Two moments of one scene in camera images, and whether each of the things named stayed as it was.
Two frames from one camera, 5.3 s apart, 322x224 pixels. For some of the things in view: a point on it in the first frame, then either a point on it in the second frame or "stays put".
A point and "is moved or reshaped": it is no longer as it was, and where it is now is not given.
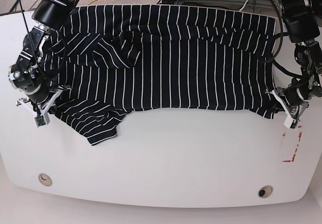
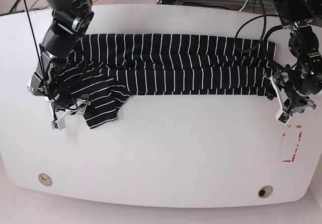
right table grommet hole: [265, 191] stays put
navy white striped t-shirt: [106, 60] is moved or reshaped
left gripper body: [40, 109] → [60, 112]
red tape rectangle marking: [299, 139] stays put
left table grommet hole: [45, 179] stays put
